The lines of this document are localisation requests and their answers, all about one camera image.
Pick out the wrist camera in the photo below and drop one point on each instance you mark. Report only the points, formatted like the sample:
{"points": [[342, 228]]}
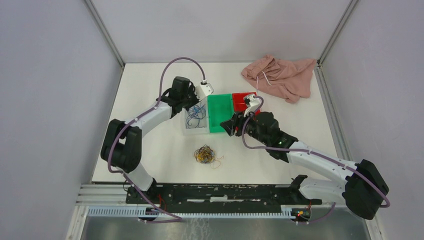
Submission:
{"points": [[203, 90], [253, 103]]}

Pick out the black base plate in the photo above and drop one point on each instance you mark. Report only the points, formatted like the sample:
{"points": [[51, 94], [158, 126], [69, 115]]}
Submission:
{"points": [[220, 198]]}

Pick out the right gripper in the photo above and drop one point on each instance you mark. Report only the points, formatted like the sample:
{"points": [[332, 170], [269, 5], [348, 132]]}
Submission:
{"points": [[228, 124]]}

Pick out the green plastic bin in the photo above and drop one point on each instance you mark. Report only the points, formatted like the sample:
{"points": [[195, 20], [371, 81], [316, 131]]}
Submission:
{"points": [[220, 109]]}

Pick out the aluminium frame rail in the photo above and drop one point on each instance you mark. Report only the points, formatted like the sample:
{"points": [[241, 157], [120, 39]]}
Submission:
{"points": [[115, 193]]}

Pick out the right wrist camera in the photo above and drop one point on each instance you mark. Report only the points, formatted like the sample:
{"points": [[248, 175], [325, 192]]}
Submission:
{"points": [[253, 103]]}

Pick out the white cable duct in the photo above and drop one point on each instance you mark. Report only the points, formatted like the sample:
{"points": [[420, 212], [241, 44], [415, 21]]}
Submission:
{"points": [[144, 212]]}

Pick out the red plastic bin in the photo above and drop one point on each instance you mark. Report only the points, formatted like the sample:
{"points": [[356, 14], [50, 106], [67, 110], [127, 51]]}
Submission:
{"points": [[239, 104]]}

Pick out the clear plastic bin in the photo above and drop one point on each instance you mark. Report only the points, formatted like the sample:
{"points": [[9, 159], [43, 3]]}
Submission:
{"points": [[196, 119]]}

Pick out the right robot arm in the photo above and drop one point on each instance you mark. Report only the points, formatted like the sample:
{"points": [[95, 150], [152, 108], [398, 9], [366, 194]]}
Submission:
{"points": [[358, 185]]}

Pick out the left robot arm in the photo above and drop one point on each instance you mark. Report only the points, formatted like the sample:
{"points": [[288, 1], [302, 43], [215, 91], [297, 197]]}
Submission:
{"points": [[122, 145]]}

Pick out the pink cloth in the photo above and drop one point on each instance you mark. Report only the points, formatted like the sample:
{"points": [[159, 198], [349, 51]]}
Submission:
{"points": [[285, 79]]}

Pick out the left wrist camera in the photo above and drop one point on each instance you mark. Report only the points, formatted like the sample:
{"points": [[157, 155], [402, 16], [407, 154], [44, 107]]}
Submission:
{"points": [[203, 90]]}

